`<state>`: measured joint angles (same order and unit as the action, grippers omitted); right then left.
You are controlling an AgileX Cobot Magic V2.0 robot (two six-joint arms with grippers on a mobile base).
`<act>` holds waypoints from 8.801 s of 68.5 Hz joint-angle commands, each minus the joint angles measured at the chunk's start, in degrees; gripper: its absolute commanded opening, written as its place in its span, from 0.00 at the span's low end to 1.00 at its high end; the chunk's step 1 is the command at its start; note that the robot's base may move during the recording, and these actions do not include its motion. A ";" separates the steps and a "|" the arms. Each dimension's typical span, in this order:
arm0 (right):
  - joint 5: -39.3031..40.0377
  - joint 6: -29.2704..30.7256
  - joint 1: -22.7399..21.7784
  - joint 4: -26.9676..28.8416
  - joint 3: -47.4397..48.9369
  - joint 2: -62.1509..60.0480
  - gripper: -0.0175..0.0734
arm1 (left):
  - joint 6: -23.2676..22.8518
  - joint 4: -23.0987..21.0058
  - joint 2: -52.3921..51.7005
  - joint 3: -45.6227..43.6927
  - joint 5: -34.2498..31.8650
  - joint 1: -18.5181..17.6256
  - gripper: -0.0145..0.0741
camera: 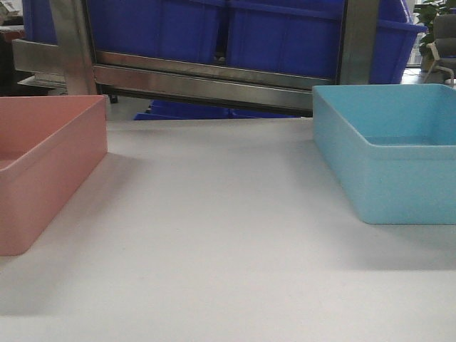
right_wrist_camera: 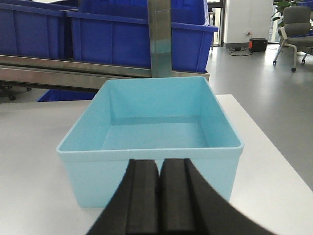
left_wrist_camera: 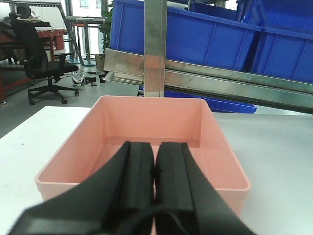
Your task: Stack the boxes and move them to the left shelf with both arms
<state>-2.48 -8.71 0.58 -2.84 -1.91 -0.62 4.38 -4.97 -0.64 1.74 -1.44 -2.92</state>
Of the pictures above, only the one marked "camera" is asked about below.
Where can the light blue plastic box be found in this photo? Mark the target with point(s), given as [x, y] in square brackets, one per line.
[392, 148]

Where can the pink plastic box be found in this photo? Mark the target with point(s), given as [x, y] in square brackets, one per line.
[49, 146]

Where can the stainless steel shelf rack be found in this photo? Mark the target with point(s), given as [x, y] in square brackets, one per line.
[74, 64]

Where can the blue crates under rack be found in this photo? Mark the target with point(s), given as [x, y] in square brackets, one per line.
[168, 110]

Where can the blue crate upper left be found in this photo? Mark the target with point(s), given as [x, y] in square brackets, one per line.
[174, 30]

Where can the blue crate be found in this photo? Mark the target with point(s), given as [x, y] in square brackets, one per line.
[174, 30]
[394, 40]
[291, 37]

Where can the blue crate upper middle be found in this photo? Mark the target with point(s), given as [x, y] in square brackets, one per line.
[291, 37]

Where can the blue crate far right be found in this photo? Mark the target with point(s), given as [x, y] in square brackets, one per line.
[394, 40]

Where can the grey office chair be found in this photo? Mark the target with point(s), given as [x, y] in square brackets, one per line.
[442, 49]

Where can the green potted plant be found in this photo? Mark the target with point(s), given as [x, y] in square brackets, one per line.
[427, 12]

